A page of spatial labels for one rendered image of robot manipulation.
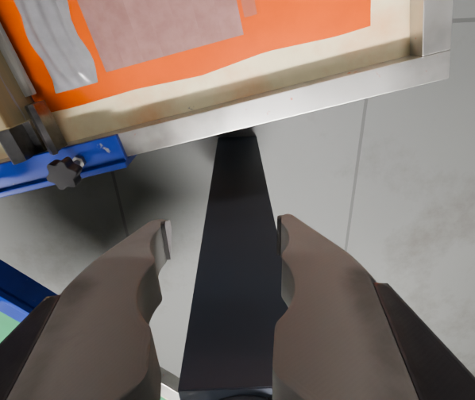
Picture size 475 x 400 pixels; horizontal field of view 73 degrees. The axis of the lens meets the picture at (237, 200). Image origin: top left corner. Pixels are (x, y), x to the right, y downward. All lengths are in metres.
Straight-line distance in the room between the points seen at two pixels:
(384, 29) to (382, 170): 1.24
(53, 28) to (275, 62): 0.31
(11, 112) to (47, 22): 0.13
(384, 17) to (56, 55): 0.47
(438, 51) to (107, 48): 0.46
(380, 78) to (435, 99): 1.22
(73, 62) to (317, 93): 0.35
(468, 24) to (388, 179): 0.71
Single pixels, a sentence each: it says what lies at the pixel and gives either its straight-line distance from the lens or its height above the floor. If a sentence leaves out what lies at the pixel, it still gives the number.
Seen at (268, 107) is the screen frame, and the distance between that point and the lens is 0.49.
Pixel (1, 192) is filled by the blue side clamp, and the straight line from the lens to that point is 0.63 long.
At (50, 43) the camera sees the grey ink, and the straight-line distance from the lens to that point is 0.57.
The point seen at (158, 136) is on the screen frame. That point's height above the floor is 0.99.
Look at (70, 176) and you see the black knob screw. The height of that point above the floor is 1.06.
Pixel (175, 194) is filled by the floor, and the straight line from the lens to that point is 1.67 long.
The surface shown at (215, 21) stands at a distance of 0.51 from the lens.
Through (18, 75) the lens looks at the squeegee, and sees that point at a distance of 0.56.
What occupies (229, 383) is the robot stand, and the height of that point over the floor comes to 1.19.
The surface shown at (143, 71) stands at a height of 0.96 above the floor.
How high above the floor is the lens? 1.47
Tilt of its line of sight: 63 degrees down
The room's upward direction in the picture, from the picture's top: 179 degrees clockwise
